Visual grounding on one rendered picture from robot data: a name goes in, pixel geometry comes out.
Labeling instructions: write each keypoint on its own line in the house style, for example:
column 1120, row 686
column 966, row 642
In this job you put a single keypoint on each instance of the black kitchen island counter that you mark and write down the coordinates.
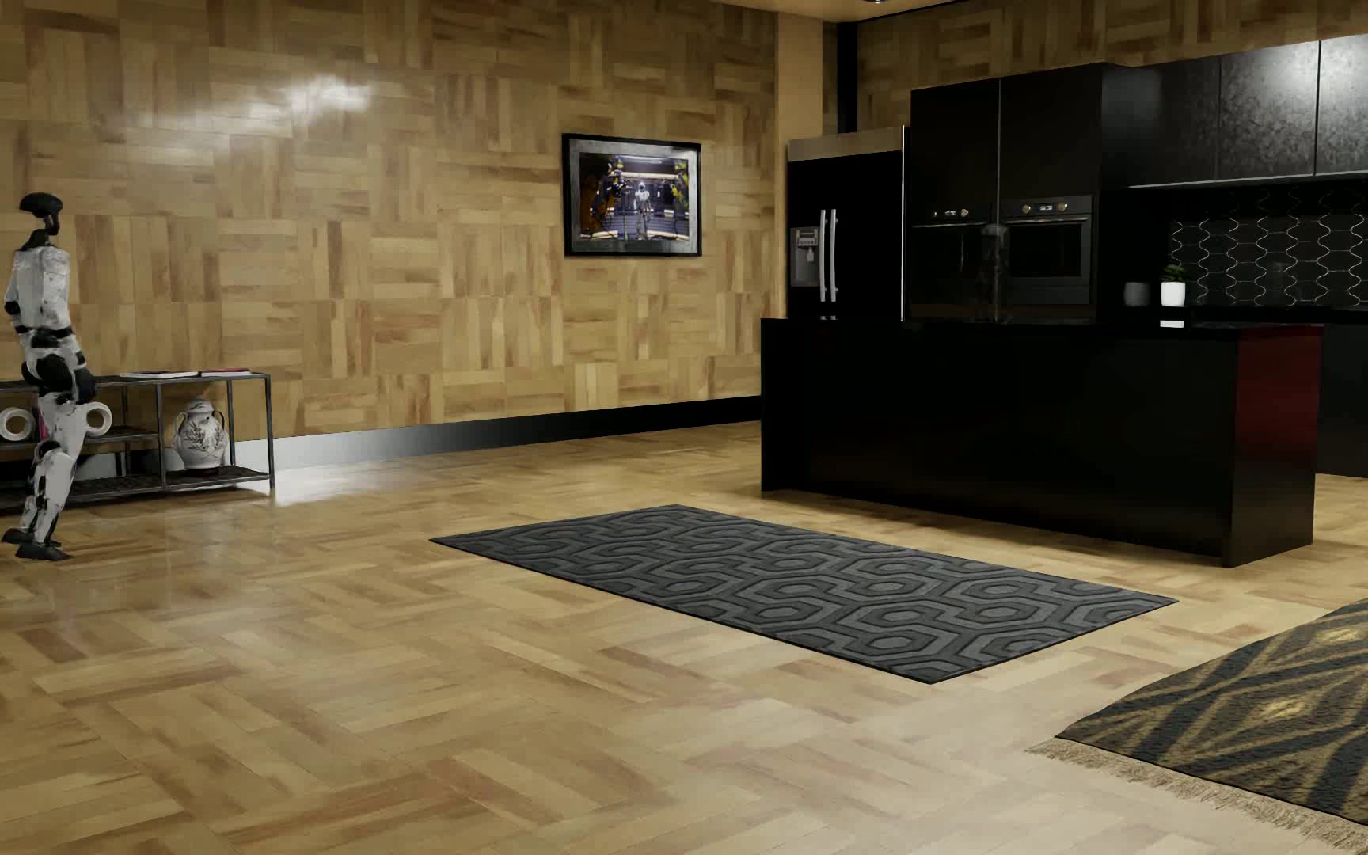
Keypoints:
column 1028, row 428

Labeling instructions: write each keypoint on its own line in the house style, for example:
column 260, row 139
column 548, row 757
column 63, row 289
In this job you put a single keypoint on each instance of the dark grey geometric rug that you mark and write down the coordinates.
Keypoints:
column 803, row 588

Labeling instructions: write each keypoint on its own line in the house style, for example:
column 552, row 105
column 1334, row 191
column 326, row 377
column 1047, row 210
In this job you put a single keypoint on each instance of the black french-door refrigerator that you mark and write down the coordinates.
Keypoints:
column 844, row 232

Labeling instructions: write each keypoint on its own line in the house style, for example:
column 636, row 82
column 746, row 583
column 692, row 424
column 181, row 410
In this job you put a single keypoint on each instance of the grey ceramic cup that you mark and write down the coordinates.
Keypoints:
column 1135, row 293

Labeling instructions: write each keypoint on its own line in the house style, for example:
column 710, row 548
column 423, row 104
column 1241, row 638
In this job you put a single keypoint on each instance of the white patterned ceramic vase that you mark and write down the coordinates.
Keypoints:
column 200, row 438

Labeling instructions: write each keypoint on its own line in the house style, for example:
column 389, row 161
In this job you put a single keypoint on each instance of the black metal console shelf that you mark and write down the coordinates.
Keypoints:
column 179, row 481

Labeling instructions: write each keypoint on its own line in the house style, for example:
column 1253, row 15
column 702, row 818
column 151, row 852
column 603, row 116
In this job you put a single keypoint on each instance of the small plant in white pot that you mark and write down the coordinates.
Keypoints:
column 1173, row 286

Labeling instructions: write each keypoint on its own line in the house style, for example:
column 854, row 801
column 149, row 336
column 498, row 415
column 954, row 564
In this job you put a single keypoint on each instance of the white humanoid robot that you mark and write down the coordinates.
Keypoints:
column 46, row 311

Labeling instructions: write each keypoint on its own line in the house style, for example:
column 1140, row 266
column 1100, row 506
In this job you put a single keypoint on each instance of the black upper kitchen cabinets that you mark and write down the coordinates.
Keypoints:
column 1266, row 113

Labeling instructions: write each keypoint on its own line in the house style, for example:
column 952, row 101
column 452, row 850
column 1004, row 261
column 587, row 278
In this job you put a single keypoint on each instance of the brown diamond pattern fringed rug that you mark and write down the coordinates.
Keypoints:
column 1302, row 713

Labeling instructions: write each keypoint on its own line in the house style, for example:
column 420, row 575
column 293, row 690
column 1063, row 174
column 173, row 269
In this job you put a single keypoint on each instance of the framed wall picture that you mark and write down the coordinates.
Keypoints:
column 632, row 196

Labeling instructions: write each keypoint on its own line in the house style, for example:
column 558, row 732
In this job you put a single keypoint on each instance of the black built-in wall oven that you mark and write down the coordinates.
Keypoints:
column 952, row 255
column 1047, row 252

